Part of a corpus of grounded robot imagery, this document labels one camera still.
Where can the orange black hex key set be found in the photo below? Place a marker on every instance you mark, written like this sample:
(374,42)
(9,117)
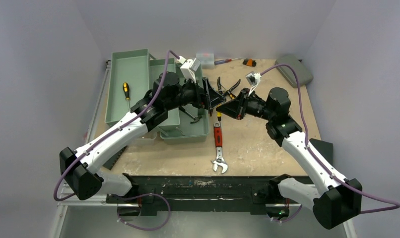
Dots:
(249,62)

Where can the green plastic tool box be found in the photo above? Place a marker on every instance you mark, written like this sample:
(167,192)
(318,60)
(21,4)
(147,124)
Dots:
(140,69)

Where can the red adjustable wrench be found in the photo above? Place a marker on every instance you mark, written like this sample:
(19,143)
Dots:
(218,140)

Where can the clear small parts box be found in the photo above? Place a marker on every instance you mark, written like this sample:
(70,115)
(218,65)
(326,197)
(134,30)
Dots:
(206,59)

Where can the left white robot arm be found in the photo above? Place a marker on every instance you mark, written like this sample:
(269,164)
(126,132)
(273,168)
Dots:
(80,168)

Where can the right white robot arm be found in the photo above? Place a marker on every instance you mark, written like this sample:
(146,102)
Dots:
(334,199)

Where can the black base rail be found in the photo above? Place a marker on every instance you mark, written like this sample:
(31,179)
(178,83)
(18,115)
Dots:
(255,195)

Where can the yellow handle screwdriver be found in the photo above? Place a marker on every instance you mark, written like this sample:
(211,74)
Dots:
(219,117)

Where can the black block right edge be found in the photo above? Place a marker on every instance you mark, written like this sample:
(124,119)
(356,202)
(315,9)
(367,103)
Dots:
(324,148)

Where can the black pliers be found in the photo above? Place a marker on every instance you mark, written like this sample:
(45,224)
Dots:
(227,92)

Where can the aluminium frame rail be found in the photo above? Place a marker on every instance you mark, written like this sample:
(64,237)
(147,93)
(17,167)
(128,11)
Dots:
(61,211)

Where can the grey green case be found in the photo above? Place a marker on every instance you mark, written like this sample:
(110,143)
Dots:
(296,73)

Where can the blue red screwdriver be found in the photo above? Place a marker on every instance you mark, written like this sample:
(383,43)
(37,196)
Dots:
(222,61)

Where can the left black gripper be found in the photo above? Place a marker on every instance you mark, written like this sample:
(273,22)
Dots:
(200,98)

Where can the black yellow phillips screwdriver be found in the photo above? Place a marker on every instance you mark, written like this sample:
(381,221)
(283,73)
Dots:
(126,90)

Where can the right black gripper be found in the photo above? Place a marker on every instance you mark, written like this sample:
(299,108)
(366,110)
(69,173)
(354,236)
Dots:
(243,106)

